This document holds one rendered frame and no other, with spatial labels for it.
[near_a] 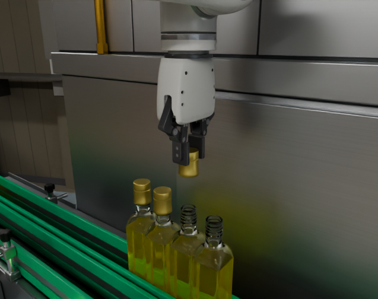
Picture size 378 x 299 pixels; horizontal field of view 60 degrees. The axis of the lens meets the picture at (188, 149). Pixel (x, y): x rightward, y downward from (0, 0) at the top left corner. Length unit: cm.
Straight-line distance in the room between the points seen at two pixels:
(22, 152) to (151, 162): 353
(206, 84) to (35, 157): 377
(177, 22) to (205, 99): 12
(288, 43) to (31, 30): 346
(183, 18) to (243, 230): 43
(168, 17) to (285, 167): 32
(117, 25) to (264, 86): 42
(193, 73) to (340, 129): 24
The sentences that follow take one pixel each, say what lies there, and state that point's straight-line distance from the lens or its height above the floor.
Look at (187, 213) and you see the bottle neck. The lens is 59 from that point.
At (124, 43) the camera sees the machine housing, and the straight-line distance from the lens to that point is 84.
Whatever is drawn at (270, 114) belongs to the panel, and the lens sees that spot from 59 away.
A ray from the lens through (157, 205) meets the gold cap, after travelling 62.
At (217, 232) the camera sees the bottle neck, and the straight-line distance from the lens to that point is 56.
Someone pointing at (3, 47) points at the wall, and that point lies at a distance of 414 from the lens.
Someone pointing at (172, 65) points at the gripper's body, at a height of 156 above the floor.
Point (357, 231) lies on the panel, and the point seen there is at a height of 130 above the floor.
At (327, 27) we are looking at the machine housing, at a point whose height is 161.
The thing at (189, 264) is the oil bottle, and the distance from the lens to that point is 62.
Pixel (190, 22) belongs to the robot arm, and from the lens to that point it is 48.
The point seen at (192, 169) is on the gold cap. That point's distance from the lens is 55.
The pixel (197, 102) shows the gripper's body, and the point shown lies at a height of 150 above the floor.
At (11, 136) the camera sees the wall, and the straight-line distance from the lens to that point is 433.
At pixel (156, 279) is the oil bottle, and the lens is 69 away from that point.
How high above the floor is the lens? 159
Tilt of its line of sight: 18 degrees down
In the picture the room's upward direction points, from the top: straight up
